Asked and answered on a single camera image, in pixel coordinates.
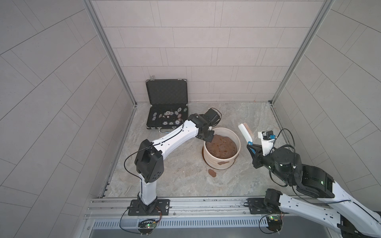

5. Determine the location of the white blue scrub brush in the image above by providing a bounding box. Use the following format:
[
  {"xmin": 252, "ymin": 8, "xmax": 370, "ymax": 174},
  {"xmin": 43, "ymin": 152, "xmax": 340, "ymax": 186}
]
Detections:
[{"xmin": 238, "ymin": 123, "xmax": 256, "ymax": 155}]

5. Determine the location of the white ceramic pot with soil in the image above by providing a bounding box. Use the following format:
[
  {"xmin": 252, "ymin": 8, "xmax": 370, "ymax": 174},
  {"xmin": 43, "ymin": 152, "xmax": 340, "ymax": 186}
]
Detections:
[{"xmin": 202, "ymin": 128, "xmax": 241, "ymax": 170}]

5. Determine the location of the black poker chip case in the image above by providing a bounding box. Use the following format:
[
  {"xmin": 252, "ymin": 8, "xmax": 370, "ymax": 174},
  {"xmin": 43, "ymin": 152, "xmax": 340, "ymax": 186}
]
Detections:
[{"xmin": 145, "ymin": 79, "xmax": 189, "ymax": 131}]

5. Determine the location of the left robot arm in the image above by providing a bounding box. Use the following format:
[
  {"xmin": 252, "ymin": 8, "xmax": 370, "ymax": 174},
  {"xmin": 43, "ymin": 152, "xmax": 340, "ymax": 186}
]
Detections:
[{"xmin": 135, "ymin": 108, "xmax": 221, "ymax": 213}]

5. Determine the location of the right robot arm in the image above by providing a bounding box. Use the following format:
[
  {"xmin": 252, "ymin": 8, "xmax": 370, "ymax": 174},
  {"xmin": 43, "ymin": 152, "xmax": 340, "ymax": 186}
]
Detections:
[{"xmin": 247, "ymin": 144, "xmax": 381, "ymax": 238}]

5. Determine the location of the brown mud piece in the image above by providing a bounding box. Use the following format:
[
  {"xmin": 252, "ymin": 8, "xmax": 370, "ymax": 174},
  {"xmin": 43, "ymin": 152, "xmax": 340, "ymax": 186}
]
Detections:
[{"xmin": 208, "ymin": 169, "xmax": 217, "ymax": 178}]

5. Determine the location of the right circuit board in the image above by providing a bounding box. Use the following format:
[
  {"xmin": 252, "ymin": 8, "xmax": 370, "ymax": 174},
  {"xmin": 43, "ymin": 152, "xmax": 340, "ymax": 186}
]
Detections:
[{"xmin": 266, "ymin": 215, "xmax": 283, "ymax": 234}]

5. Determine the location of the circuit board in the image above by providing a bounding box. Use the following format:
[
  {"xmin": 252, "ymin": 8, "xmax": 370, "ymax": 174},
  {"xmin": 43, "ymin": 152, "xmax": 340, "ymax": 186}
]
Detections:
[
  {"xmin": 266, "ymin": 215, "xmax": 283, "ymax": 234},
  {"xmin": 138, "ymin": 219, "xmax": 158, "ymax": 235}
]

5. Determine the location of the left circuit board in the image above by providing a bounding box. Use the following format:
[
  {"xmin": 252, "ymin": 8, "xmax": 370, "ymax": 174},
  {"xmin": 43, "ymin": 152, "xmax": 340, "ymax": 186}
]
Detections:
[{"xmin": 138, "ymin": 219, "xmax": 158, "ymax": 235}]

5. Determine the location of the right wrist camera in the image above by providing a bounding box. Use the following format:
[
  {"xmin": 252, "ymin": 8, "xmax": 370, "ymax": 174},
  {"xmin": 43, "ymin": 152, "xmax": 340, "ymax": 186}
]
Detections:
[{"xmin": 258, "ymin": 131, "xmax": 276, "ymax": 156}]

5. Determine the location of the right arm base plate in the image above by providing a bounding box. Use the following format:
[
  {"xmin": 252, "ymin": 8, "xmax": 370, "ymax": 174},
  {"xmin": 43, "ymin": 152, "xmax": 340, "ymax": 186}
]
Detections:
[{"xmin": 247, "ymin": 198, "xmax": 273, "ymax": 215}]

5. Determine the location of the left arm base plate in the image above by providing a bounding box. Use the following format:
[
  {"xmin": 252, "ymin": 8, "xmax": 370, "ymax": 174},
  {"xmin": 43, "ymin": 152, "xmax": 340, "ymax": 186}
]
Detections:
[{"xmin": 128, "ymin": 198, "xmax": 170, "ymax": 216}]

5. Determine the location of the aluminium front rail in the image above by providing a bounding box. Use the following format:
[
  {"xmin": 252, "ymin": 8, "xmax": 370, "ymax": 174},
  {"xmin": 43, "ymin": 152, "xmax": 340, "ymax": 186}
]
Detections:
[{"xmin": 84, "ymin": 194, "xmax": 332, "ymax": 221}]

